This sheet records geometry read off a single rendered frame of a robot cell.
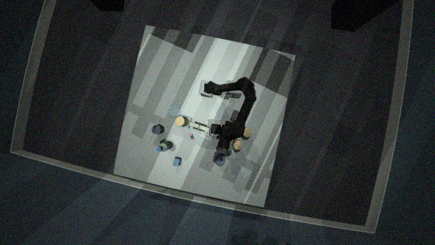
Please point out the tan cylinder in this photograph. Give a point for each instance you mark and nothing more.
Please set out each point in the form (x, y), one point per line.
(237, 144)
(248, 132)

